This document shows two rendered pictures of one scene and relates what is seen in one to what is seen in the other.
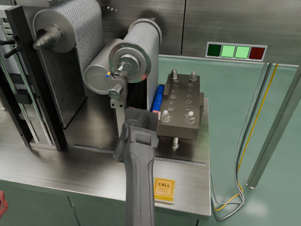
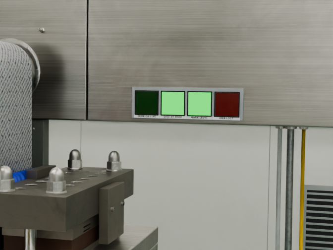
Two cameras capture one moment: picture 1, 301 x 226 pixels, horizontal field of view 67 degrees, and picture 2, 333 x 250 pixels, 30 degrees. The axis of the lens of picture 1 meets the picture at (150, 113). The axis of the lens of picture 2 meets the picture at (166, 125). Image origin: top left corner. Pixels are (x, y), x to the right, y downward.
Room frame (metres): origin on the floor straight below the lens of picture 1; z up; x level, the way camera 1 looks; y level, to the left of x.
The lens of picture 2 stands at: (-0.42, -0.41, 1.21)
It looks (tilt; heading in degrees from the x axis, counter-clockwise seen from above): 3 degrees down; 3
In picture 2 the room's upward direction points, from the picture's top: 1 degrees clockwise
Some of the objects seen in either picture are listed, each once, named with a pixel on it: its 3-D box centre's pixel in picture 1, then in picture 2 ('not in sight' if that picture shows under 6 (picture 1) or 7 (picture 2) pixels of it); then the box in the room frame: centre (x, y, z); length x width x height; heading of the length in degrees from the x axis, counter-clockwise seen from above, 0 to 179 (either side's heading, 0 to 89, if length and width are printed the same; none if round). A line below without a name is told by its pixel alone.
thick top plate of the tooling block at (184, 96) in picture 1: (180, 101); (68, 193); (0.83, -0.14, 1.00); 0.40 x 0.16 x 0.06; 170
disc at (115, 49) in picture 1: (129, 63); not in sight; (0.70, 0.07, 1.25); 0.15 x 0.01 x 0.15; 80
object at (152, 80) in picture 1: (152, 82); (4, 138); (0.81, -0.01, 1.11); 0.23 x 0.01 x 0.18; 170
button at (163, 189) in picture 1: (163, 189); not in sight; (0.44, -0.05, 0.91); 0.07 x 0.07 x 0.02; 80
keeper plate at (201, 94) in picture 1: (200, 108); (113, 212); (0.82, -0.23, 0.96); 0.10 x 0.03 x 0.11; 170
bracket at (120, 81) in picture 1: (121, 115); not in sight; (0.67, 0.11, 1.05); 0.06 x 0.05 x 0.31; 170
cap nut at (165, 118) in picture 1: (165, 115); (4, 177); (0.67, -0.06, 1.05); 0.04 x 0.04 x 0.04
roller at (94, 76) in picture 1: (109, 64); not in sight; (0.84, 0.16, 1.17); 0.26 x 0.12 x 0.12; 170
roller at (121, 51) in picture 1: (137, 49); not in sight; (0.82, 0.05, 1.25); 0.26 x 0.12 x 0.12; 170
